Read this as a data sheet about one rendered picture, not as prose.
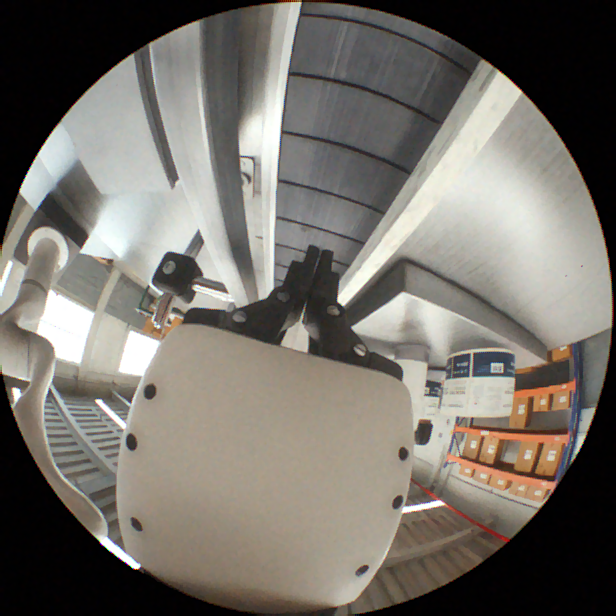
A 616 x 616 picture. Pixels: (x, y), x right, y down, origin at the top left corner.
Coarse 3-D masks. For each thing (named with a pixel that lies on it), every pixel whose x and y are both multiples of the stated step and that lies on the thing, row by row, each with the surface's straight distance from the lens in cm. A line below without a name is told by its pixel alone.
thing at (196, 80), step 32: (192, 32) 4; (224, 32) 5; (160, 64) 5; (192, 64) 4; (224, 64) 5; (160, 96) 5; (192, 96) 4; (224, 96) 5; (192, 128) 5; (224, 128) 5; (192, 160) 5; (224, 160) 5; (192, 192) 6; (224, 192) 6; (224, 224) 6; (224, 256) 8; (256, 288) 13
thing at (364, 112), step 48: (336, 48) 12; (384, 48) 12; (432, 48) 12; (288, 96) 12; (336, 96) 12; (384, 96) 12; (432, 96) 12; (288, 144) 13; (336, 144) 13; (384, 144) 12; (288, 192) 15; (336, 192) 14; (384, 192) 14; (288, 240) 19; (336, 240) 18
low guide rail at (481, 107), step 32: (480, 64) 11; (480, 96) 9; (512, 96) 10; (448, 128) 10; (480, 128) 9; (448, 160) 9; (416, 192) 10; (384, 224) 12; (416, 224) 11; (384, 256) 13; (352, 288) 17
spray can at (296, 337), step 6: (306, 300) 28; (300, 318) 27; (300, 324) 26; (288, 330) 26; (294, 330) 26; (300, 330) 26; (288, 336) 26; (294, 336) 26; (300, 336) 26; (306, 336) 27; (282, 342) 26; (288, 342) 26; (294, 342) 26; (300, 342) 26; (306, 342) 27; (294, 348) 26; (300, 348) 26; (306, 348) 27
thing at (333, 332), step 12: (324, 312) 9; (336, 312) 9; (324, 324) 8; (336, 324) 9; (324, 336) 8; (336, 336) 8; (348, 336) 8; (312, 348) 10; (324, 348) 8; (336, 348) 8; (348, 348) 8; (348, 360) 8
